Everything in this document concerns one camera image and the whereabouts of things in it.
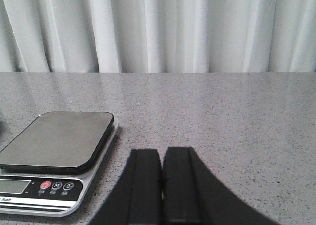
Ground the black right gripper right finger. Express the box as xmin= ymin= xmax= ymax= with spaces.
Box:
xmin=163 ymin=147 xmax=276 ymax=225

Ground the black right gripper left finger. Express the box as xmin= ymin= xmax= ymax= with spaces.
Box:
xmin=89 ymin=149 xmax=162 ymax=225

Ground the silver digital kitchen scale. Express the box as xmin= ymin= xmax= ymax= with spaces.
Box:
xmin=0 ymin=112 xmax=119 ymax=217

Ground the white pleated curtain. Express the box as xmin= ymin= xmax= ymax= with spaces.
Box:
xmin=0 ymin=0 xmax=316 ymax=73

